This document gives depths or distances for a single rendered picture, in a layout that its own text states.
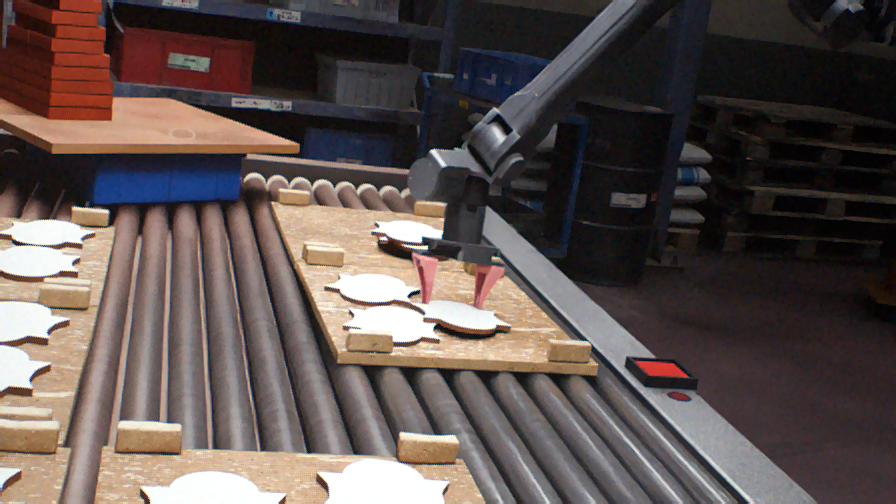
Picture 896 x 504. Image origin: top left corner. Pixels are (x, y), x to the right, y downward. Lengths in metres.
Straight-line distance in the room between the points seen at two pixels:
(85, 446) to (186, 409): 0.14
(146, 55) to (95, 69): 3.63
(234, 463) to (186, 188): 1.14
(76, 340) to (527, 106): 0.66
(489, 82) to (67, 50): 3.27
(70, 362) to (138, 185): 0.85
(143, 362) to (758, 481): 0.71
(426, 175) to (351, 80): 4.56
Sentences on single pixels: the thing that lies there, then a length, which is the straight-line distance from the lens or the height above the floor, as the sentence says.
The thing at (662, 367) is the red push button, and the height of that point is 0.93.
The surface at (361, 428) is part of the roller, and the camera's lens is 1.27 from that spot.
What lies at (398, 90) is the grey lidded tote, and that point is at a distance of 6.24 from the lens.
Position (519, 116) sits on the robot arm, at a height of 1.23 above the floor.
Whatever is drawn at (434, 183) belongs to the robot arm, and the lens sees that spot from 1.55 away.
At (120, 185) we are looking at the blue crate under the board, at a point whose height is 0.96.
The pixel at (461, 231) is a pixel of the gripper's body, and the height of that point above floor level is 1.06.
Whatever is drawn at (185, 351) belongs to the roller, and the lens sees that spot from 1.43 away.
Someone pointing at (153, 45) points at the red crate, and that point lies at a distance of 5.89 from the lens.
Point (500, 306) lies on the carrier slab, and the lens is 1.72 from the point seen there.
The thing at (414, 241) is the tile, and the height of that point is 0.97.
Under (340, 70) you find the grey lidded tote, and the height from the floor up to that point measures 0.82.
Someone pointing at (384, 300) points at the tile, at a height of 0.94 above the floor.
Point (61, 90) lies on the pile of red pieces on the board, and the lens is 2.24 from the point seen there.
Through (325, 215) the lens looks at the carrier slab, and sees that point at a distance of 2.15.
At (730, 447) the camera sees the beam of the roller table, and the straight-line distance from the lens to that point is 1.41.
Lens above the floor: 1.41
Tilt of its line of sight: 14 degrees down
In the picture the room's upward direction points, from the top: 8 degrees clockwise
